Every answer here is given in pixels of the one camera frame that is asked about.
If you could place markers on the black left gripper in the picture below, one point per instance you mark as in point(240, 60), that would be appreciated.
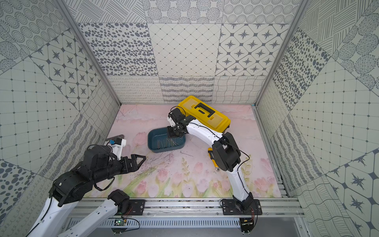
point(127, 164)

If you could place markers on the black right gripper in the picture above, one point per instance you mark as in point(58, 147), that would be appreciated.
point(170, 134)

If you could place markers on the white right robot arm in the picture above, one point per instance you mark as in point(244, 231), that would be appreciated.
point(225, 151)

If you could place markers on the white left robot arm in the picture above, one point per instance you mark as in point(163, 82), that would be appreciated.
point(65, 194)

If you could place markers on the teal plastic storage box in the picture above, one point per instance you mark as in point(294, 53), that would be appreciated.
point(159, 141)

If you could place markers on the yellow black toolbox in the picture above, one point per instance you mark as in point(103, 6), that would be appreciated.
point(205, 114)

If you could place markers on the dark metal L-shaped wrench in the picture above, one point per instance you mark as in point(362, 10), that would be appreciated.
point(115, 137)

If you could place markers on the yellow black utility knife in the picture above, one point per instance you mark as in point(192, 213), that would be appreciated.
point(210, 153)

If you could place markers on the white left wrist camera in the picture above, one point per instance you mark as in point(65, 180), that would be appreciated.
point(117, 144)

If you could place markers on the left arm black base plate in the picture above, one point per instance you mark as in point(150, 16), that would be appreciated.
point(134, 207)

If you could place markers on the white slotted cable duct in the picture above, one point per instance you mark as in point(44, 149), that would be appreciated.
point(172, 223)

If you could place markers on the aluminium mounting rail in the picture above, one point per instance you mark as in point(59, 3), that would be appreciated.
point(196, 207)

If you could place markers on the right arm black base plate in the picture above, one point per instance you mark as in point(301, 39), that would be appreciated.
point(235, 207)

